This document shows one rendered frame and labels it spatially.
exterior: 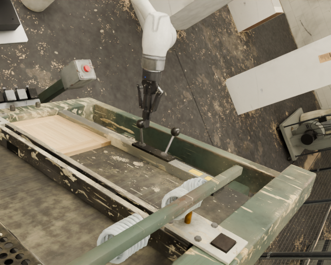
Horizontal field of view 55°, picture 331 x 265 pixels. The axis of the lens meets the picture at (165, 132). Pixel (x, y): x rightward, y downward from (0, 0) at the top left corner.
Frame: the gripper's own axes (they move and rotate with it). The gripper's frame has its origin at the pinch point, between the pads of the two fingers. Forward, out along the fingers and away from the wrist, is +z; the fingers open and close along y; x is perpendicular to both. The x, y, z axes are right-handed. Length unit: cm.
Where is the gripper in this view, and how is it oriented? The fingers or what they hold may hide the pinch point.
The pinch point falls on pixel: (146, 119)
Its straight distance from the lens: 131.6
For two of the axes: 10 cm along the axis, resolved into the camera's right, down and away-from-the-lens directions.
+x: -6.2, 1.9, -7.6
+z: -1.3, 9.3, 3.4
